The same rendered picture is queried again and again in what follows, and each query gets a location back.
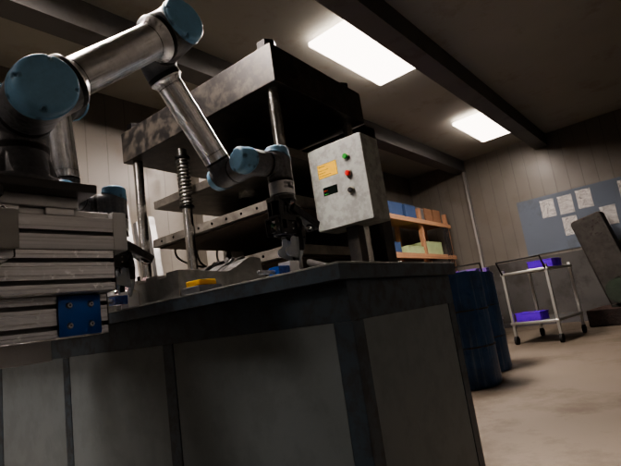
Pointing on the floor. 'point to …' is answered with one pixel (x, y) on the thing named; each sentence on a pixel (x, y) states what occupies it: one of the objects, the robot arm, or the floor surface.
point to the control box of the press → (349, 190)
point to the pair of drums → (480, 327)
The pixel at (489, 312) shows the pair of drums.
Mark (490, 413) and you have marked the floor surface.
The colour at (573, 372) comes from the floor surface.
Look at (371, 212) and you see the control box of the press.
